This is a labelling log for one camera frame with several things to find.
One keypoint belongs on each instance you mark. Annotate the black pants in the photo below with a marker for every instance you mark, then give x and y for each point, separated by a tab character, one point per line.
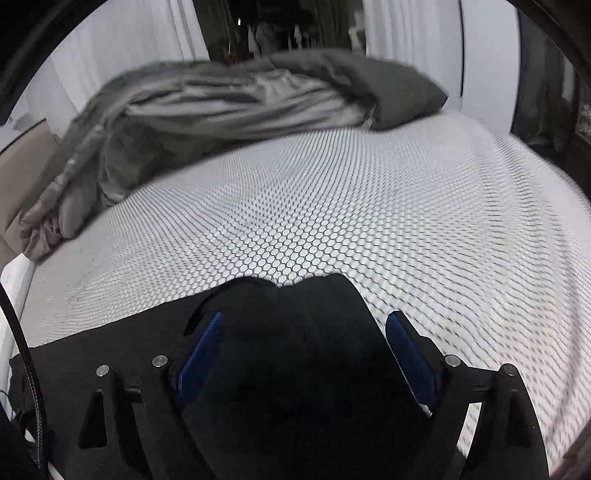
305	386

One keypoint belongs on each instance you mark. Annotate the honeycomb patterned mattress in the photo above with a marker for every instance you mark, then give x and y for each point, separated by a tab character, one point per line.
483	244

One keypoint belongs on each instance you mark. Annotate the beige upholstered headboard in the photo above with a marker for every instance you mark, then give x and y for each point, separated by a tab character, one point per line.
22	162

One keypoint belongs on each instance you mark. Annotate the dark wooden shelf unit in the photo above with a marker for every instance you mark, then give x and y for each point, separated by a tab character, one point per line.
552	114

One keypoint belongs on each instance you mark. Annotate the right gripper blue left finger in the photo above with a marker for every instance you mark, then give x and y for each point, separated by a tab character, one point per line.
194	370

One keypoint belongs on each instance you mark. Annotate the white curtain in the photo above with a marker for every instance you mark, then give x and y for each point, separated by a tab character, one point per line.
471	48

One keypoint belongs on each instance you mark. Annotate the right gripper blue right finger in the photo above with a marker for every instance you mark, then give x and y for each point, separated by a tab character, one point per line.
414	354

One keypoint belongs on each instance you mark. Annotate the grey rumpled duvet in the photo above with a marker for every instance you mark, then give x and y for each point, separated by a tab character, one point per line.
167	115

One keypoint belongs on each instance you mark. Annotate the white pillow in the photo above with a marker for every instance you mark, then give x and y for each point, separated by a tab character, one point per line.
16	278

